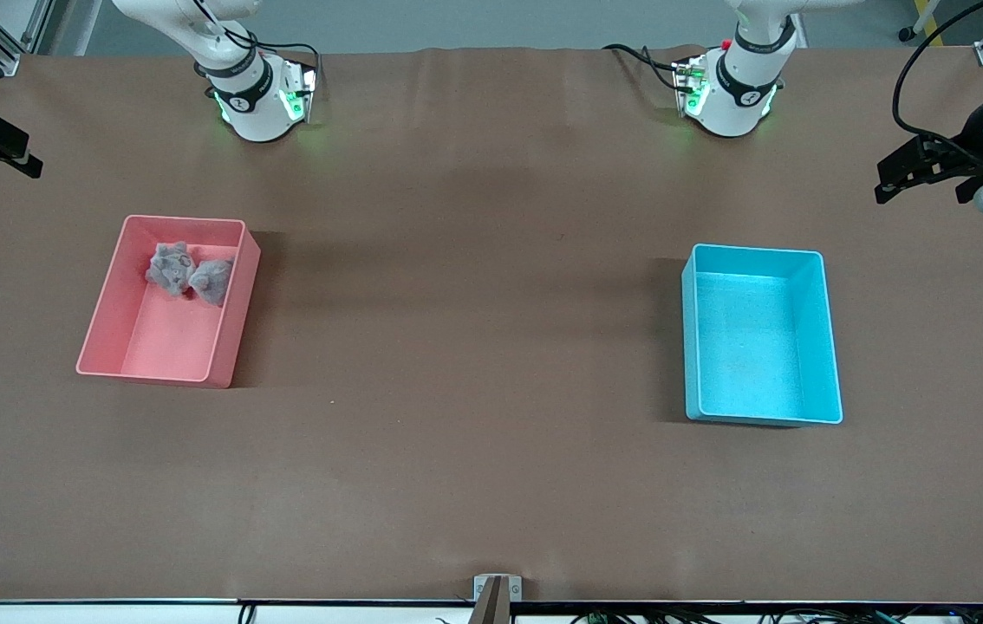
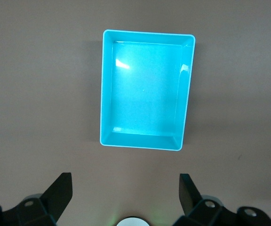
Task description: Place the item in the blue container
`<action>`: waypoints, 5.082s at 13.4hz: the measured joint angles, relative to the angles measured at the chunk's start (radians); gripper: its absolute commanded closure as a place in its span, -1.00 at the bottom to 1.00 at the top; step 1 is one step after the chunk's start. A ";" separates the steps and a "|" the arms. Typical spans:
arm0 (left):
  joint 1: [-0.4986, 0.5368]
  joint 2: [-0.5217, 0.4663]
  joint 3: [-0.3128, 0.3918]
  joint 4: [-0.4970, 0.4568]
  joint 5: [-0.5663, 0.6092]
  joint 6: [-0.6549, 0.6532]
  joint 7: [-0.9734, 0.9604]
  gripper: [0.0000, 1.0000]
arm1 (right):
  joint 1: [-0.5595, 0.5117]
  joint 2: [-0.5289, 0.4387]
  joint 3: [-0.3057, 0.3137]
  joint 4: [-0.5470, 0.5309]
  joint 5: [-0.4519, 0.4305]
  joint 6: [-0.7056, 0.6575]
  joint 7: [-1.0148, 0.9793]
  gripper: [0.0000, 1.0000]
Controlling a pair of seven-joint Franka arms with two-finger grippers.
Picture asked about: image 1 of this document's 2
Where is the upright aluminium frame profile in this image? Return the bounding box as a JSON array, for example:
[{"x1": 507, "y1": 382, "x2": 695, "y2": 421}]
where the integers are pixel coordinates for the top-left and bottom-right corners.
[{"x1": 22, "y1": 0, "x2": 57, "y2": 53}]

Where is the blue plastic box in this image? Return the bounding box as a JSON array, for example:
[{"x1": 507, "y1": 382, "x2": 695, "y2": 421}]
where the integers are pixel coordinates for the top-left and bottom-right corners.
[{"x1": 680, "y1": 243, "x2": 844, "y2": 427}]

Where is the black right arm base cable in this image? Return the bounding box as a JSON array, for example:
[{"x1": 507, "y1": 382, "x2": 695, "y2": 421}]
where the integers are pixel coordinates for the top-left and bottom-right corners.
[{"x1": 192, "y1": 0, "x2": 322, "y2": 75}]

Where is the right arm base connector plate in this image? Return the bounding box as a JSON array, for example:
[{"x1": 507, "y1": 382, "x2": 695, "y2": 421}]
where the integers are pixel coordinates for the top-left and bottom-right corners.
[{"x1": 279, "y1": 59, "x2": 320, "y2": 124}]

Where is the grey caster leg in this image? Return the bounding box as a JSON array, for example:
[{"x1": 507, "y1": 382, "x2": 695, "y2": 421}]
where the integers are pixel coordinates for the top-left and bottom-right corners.
[{"x1": 897, "y1": 0, "x2": 947, "y2": 42}]

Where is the black arm base cable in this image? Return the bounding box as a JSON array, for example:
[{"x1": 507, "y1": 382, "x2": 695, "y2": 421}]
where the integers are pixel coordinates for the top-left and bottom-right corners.
[
  {"x1": 192, "y1": 0, "x2": 322, "y2": 75},
  {"x1": 602, "y1": 43, "x2": 685, "y2": 92}
]

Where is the grey plush toy with face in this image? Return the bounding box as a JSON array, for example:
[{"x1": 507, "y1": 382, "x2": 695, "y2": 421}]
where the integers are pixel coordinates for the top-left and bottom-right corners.
[{"x1": 145, "y1": 241, "x2": 196, "y2": 297}]

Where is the grey metal bracket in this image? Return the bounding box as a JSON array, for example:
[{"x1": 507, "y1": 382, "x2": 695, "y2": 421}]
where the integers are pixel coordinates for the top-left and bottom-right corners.
[{"x1": 473, "y1": 574, "x2": 523, "y2": 603}]

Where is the pink plastic box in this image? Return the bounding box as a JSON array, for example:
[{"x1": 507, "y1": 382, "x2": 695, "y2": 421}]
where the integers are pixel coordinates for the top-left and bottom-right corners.
[{"x1": 75, "y1": 214, "x2": 263, "y2": 389}]

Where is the brown table cover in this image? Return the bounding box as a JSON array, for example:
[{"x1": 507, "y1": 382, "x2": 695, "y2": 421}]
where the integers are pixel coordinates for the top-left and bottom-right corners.
[{"x1": 0, "y1": 45, "x2": 983, "y2": 604}]

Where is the black table edge trim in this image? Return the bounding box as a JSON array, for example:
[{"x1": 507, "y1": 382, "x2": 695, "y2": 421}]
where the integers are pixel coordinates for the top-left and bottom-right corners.
[{"x1": 0, "y1": 598, "x2": 983, "y2": 608}]

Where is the left arm base connector plate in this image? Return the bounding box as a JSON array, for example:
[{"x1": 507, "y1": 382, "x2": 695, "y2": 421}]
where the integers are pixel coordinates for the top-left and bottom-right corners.
[{"x1": 672, "y1": 54, "x2": 711, "y2": 120}]

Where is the black left arm base cable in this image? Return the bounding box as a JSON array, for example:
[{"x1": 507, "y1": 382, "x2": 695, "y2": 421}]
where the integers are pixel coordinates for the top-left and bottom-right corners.
[{"x1": 602, "y1": 43, "x2": 685, "y2": 92}]

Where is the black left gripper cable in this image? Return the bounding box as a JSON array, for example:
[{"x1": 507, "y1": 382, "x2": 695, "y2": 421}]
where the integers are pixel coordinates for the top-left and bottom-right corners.
[{"x1": 893, "y1": 0, "x2": 983, "y2": 170}]

